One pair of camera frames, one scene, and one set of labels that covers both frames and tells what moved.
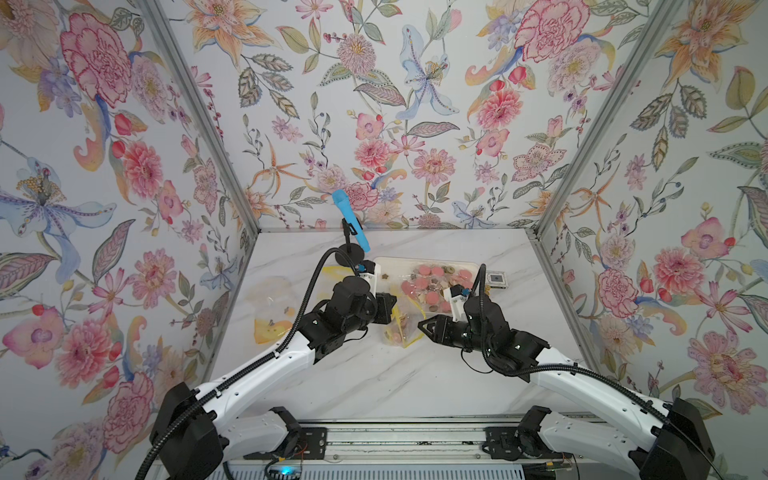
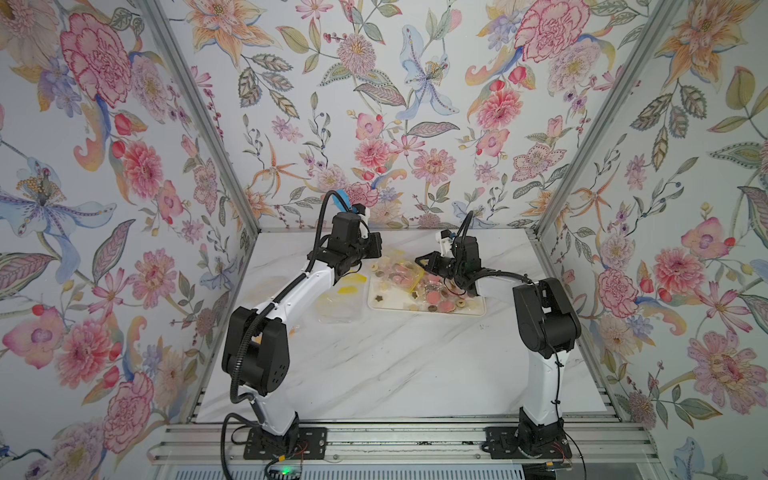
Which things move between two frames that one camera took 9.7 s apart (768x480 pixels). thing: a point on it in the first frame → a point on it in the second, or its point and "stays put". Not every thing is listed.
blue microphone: [342, 199] stays put
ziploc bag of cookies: [407, 322] → [393, 268]
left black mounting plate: [312, 445] stays put
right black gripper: [443, 331] → [433, 264]
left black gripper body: [370, 311] → [361, 248]
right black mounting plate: [516, 444] stays put
